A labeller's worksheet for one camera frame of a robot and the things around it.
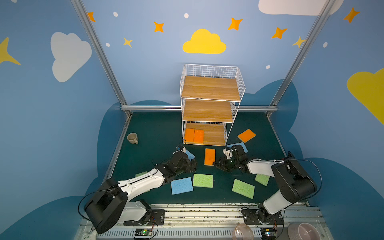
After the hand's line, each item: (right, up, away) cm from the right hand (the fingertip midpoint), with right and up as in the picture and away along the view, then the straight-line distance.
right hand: (215, 163), depth 91 cm
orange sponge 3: (-3, +3, +4) cm, 6 cm away
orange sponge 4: (+26, +16, +17) cm, 35 cm away
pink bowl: (+40, -28, -20) cm, 53 cm away
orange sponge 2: (-10, +16, +13) cm, 23 cm away
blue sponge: (+20, +11, +11) cm, 25 cm away
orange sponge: (-16, +16, +13) cm, 26 cm away
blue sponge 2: (-16, +4, +6) cm, 17 cm away
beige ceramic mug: (-56, +15, +11) cm, 59 cm away
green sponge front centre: (-7, -9, -6) cm, 13 cm away
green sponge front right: (+15, -12, -9) cm, 21 cm away
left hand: (-15, +2, -5) cm, 16 cm away
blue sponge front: (-20, -11, -7) cm, 24 cm away
